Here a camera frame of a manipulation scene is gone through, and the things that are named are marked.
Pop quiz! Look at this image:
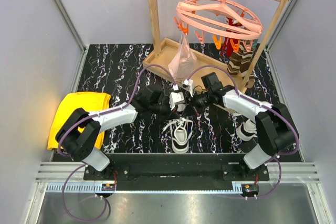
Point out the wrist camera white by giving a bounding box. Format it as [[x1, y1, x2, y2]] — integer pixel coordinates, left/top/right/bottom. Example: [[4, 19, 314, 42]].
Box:
[[169, 84, 186, 112], [182, 79, 195, 97]]

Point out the pink round clip hanger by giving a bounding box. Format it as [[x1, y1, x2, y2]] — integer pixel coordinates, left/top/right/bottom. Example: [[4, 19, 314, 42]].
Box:
[[173, 0, 264, 52]]

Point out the black white sneaker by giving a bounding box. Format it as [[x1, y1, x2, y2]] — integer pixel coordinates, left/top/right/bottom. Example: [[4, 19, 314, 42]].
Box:
[[236, 119, 257, 142], [162, 118, 194, 154]]

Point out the red hanging garment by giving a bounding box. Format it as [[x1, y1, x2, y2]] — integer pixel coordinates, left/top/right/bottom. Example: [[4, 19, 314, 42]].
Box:
[[220, 17, 243, 58]]

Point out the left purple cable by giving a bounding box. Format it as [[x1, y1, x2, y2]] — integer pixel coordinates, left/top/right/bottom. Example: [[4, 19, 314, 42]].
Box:
[[56, 64, 179, 221]]

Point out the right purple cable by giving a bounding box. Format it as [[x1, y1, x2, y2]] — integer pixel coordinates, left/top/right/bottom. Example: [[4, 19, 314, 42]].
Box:
[[185, 65, 300, 201]]

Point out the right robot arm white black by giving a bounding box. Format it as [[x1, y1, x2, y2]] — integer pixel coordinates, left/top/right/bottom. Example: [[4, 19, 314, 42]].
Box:
[[192, 72, 299, 180]]

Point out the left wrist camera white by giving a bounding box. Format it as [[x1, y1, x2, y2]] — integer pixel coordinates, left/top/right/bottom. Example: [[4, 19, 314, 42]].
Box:
[[169, 84, 186, 112]]

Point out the purple cable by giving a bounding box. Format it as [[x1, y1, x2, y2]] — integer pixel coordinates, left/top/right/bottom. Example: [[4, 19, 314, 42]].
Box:
[[56, 64, 179, 221], [185, 65, 300, 201]]

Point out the pink hanging cloth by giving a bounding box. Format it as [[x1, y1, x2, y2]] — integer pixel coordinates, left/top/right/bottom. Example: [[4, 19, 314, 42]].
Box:
[[168, 33, 197, 80]]

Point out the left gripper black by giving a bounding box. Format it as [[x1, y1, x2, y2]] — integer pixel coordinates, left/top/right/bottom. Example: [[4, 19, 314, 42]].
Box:
[[149, 98, 180, 123]]

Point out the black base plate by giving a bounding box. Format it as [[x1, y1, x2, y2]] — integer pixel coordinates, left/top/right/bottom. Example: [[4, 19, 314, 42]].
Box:
[[83, 153, 270, 182]]

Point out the wooden drying rack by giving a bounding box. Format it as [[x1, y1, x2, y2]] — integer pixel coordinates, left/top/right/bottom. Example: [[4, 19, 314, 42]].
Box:
[[142, 0, 294, 96]]

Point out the brown striped sock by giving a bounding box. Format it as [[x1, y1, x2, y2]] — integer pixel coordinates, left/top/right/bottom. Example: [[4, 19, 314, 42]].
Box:
[[227, 48, 254, 77]]

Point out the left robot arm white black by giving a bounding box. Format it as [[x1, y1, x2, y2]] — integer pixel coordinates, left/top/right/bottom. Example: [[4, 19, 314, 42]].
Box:
[[55, 91, 173, 180]]

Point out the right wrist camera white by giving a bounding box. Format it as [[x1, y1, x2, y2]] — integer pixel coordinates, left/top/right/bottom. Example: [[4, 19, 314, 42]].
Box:
[[182, 79, 195, 97]]

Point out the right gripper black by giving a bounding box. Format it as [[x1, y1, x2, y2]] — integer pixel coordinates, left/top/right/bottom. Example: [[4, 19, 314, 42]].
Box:
[[182, 90, 212, 118]]

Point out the yellow cloth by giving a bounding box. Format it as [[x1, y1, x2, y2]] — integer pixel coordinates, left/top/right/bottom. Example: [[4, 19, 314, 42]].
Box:
[[47, 91, 111, 150]]

